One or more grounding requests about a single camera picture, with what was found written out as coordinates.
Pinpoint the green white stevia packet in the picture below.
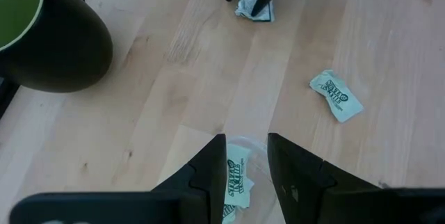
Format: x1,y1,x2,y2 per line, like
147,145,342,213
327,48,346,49
234,0,275,23
224,143,255,209
221,203,237,224
308,69,365,124

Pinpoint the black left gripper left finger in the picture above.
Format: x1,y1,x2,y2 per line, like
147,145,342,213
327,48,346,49
152,133,228,224

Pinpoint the dark mug green inside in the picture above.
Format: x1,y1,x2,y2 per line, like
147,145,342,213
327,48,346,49
0,0,114,94

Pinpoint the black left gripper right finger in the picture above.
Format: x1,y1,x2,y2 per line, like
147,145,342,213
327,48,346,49
266,132,382,224

